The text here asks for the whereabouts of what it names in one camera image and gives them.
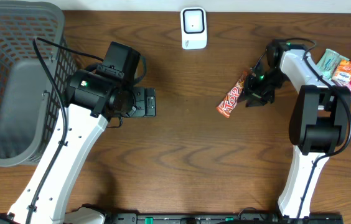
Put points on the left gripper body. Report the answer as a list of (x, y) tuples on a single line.
[(146, 102)]

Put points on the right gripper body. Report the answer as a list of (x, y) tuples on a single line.
[(263, 90)]

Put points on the orange snack bar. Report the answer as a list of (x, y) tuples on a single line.
[(230, 100)]

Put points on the green wipes packet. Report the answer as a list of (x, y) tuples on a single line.
[(329, 62)]

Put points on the small orange packet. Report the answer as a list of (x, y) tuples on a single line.
[(342, 73)]

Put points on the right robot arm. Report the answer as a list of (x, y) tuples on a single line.
[(320, 124)]

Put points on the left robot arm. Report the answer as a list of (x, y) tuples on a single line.
[(91, 101)]

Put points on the white barcode scanner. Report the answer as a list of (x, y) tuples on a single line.
[(193, 22)]

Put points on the grey plastic basket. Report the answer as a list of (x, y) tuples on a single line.
[(32, 60)]

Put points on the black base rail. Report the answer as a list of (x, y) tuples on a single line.
[(246, 216)]

